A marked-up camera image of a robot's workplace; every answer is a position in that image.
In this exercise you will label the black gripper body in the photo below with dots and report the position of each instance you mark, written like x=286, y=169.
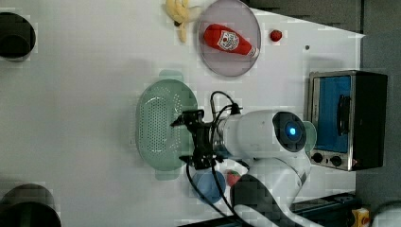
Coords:
x=203, y=155

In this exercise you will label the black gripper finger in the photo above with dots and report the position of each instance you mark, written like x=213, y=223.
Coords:
x=182, y=120
x=188, y=159

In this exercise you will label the green plastic strainer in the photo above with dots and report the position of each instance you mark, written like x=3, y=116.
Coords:
x=159, y=144

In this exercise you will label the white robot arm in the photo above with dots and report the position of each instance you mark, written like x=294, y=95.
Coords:
x=275, y=143

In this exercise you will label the blue plastic bowl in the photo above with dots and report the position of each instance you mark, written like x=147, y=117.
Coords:
x=205, y=182

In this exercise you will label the plush strawberry toy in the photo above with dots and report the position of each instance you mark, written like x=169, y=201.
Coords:
x=232, y=177

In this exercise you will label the red plush ketchup bottle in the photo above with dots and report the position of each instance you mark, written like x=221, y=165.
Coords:
x=227, y=40

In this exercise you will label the plush peeled banana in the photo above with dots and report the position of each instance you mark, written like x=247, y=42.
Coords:
x=182, y=14

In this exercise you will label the light green mug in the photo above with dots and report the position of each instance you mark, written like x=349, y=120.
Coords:
x=311, y=136

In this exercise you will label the grey round plate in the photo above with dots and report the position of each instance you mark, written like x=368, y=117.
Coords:
x=237, y=16

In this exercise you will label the small red strawberry toy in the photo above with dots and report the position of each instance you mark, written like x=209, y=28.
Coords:
x=276, y=35

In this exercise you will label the black silver toaster oven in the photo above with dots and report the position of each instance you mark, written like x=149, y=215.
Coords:
x=348, y=111

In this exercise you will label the yellow emergency stop box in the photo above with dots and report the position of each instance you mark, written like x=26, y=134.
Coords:
x=363, y=218

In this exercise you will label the blue metal table frame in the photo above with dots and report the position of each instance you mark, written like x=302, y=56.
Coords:
x=331, y=211

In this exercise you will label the black round post lower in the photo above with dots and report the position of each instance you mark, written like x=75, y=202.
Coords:
x=29, y=205

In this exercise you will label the black round post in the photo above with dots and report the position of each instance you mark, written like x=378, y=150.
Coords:
x=29, y=205
x=17, y=37

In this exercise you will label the black round post upper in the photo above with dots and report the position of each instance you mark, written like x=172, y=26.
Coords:
x=17, y=37

